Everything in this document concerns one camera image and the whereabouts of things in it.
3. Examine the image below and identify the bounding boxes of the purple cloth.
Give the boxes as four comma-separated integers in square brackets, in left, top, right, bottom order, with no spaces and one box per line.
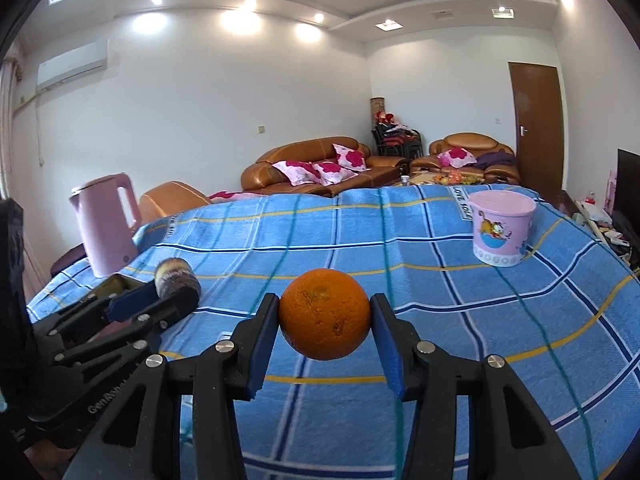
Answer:
[472,151,517,170]

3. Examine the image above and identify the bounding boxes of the black television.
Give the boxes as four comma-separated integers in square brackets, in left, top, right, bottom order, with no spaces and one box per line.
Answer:
[612,148,640,241]

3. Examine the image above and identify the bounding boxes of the blue plaid tablecloth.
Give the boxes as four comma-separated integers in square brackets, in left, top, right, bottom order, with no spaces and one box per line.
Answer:
[25,184,640,480]

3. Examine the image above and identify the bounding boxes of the cluttered television stand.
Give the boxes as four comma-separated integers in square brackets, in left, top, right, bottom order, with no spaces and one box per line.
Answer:
[575,200,640,271]

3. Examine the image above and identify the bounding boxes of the dark maroon stool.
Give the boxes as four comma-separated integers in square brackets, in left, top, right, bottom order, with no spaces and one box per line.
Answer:
[50,242,91,277]

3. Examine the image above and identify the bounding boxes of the brown wooden door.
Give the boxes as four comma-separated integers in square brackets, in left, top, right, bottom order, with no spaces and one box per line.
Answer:
[507,61,566,201]

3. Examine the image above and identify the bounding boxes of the pink rectangular tin box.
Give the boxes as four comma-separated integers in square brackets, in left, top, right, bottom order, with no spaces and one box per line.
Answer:
[90,273,156,306]

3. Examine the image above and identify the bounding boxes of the orange leather chair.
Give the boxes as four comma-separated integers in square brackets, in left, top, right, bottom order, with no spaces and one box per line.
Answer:
[138,180,213,224]

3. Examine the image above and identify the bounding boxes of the pink electric kettle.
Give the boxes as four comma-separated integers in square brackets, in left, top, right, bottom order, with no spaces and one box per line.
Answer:
[68,173,143,279]

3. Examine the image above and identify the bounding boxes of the window curtain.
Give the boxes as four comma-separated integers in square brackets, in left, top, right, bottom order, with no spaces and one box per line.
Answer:
[0,42,26,201]

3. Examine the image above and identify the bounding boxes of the pink cloth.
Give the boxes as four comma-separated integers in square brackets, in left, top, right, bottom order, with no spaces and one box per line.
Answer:
[207,189,266,203]

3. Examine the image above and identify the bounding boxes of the pink cartoon print bucket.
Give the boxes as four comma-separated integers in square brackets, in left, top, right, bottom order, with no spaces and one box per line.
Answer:
[468,190,537,267]

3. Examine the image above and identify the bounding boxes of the stacked dark chairs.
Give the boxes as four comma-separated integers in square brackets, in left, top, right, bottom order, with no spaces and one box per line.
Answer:
[371,124,425,157]

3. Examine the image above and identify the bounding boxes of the long brown leather sofa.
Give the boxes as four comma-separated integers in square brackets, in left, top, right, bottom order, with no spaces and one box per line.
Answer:
[241,136,408,198]

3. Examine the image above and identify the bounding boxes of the large orange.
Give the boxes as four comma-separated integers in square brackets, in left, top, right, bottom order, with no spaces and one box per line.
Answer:
[278,269,372,361]

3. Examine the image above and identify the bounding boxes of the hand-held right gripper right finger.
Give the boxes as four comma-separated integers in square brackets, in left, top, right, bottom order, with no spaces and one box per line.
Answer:
[369,293,583,480]

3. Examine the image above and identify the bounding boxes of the coffee table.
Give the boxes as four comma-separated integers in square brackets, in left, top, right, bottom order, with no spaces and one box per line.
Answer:
[395,170,501,188]

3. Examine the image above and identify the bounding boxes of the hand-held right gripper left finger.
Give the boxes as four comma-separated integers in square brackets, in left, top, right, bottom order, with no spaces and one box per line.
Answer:
[62,292,280,480]

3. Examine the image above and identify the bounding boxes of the white wall air conditioner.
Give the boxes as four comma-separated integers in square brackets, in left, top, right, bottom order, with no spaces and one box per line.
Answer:
[36,38,110,92]

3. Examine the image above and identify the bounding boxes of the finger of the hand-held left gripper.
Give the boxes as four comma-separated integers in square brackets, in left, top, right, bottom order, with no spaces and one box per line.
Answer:
[50,287,202,368]
[31,282,158,341]

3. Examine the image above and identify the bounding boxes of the brown leather armchair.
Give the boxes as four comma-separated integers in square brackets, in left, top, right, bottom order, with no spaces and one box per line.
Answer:
[410,132,521,186]

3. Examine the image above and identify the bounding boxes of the white pillow red floral print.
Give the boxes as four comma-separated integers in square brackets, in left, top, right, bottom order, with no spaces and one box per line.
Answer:
[312,160,357,186]
[333,143,371,171]
[437,149,476,168]
[271,160,323,186]

